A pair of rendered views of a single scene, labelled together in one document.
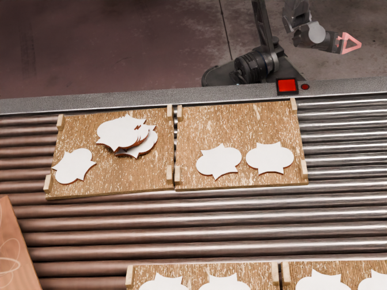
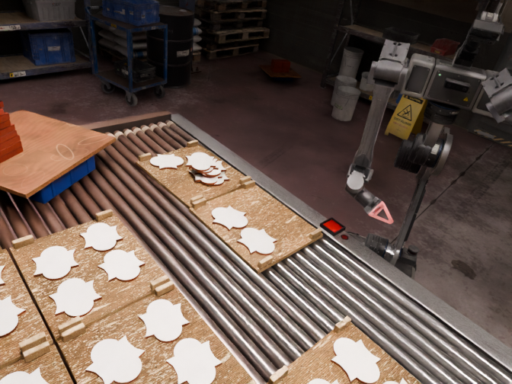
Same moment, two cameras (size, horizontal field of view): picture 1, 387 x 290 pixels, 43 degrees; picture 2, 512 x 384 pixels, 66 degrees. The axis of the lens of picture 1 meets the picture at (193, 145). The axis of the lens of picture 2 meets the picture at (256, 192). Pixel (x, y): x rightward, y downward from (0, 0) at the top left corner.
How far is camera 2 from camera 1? 0.88 m
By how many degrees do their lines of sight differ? 30
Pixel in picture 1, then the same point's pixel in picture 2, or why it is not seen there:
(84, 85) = not seen: hidden behind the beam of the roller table
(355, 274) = (197, 334)
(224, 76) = not seen: hidden behind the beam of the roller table
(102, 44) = (315, 181)
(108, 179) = (171, 178)
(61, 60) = (284, 172)
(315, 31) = (355, 179)
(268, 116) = (293, 226)
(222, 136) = (252, 211)
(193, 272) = (130, 243)
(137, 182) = (179, 190)
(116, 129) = (203, 159)
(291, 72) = not seen: hidden behind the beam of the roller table
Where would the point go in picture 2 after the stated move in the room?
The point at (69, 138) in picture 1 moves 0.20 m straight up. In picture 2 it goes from (185, 152) to (187, 114)
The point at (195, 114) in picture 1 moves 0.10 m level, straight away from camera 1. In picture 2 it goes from (257, 193) to (271, 185)
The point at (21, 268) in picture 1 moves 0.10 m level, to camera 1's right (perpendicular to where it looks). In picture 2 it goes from (69, 160) to (83, 171)
